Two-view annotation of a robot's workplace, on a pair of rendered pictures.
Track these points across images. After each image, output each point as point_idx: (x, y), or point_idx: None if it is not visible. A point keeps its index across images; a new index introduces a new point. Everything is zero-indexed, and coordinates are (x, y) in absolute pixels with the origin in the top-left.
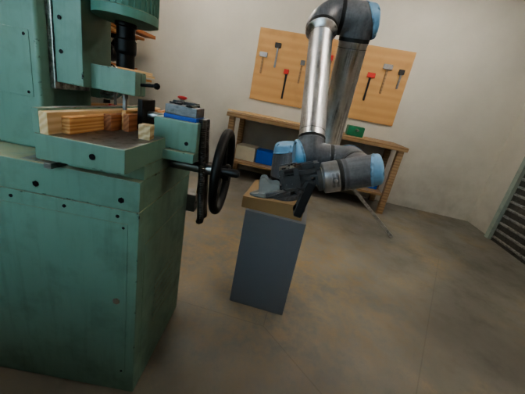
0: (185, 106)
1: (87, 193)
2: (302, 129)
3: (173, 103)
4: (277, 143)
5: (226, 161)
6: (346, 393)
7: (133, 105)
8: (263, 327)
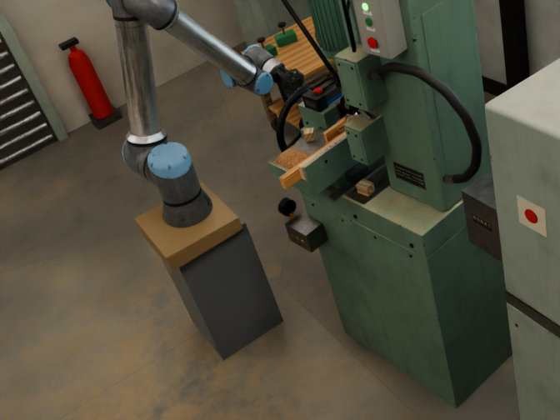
0: (329, 80)
1: None
2: (252, 68)
3: (332, 87)
4: (180, 158)
5: (284, 140)
6: (275, 220)
7: (345, 135)
8: (279, 282)
